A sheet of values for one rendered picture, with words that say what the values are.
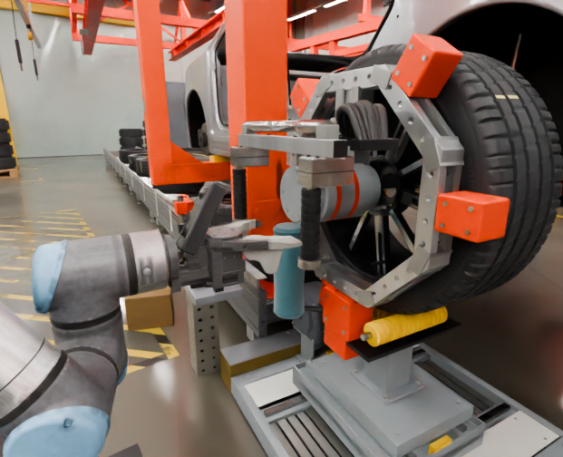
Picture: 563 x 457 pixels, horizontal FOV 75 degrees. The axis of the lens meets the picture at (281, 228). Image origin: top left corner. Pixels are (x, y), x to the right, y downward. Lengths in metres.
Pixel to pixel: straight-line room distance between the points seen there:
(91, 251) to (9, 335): 0.14
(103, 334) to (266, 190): 0.88
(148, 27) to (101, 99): 10.69
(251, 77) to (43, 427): 1.08
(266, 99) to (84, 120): 12.56
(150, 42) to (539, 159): 2.78
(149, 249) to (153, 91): 2.67
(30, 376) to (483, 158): 0.74
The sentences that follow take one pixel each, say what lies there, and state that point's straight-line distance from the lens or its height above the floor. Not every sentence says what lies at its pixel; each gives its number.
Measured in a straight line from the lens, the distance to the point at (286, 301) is 1.03.
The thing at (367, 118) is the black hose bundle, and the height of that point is 1.01.
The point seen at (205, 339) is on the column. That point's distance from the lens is 1.59.
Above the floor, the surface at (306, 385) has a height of 0.15.
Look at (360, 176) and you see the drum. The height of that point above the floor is 0.89.
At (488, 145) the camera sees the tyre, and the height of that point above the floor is 0.97.
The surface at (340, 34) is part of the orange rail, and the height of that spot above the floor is 3.10.
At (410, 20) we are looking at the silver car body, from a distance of 1.46.
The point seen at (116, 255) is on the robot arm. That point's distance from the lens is 0.54.
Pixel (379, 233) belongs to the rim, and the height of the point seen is 0.73.
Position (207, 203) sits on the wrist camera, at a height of 0.89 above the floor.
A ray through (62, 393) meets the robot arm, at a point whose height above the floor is 0.74.
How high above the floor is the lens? 1.01
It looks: 16 degrees down
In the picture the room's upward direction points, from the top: straight up
